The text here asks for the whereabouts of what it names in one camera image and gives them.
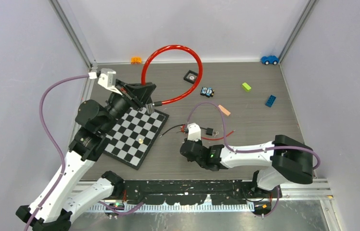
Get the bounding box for lime green block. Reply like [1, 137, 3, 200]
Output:
[242, 82, 252, 92]

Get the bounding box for blue lego brick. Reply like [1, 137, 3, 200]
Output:
[265, 95, 276, 108]

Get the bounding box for blue toy car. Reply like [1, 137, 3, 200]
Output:
[260, 55, 279, 65]

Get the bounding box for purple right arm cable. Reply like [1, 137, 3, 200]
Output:
[187, 102, 321, 171]

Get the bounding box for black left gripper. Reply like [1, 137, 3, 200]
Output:
[100, 78, 155, 134]

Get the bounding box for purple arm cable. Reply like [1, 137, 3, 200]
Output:
[23, 72, 99, 231]
[187, 102, 321, 171]

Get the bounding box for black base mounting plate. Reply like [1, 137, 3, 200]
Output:
[93, 179, 283, 206]

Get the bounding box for red cable lock chrome cylinder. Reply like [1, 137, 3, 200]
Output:
[141, 44, 212, 112]

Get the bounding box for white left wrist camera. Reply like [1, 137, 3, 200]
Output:
[98, 68, 118, 93]

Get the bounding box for small black cable padlock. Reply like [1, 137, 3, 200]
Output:
[160, 124, 222, 141]

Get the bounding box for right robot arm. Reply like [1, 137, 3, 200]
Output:
[180, 135, 314, 198]

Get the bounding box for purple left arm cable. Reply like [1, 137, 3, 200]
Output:
[23, 72, 99, 231]

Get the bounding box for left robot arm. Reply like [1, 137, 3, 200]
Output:
[16, 80, 156, 231]

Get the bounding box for black square framed box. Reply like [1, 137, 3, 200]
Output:
[183, 70, 198, 84]

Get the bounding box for blue owl toy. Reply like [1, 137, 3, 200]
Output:
[200, 87, 215, 98]

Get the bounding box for black white checkerboard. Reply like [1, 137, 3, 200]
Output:
[103, 108, 169, 170]

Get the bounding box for orange toy car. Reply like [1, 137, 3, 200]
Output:
[130, 56, 142, 64]

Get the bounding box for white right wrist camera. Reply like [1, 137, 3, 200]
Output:
[187, 123, 201, 141]

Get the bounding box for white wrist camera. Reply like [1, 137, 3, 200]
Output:
[98, 68, 118, 93]
[187, 123, 201, 141]

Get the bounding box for pink eraser block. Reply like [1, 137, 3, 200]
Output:
[218, 104, 231, 116]

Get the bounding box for small red cable padlock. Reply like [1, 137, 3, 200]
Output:
[180, 125, 237, 141]

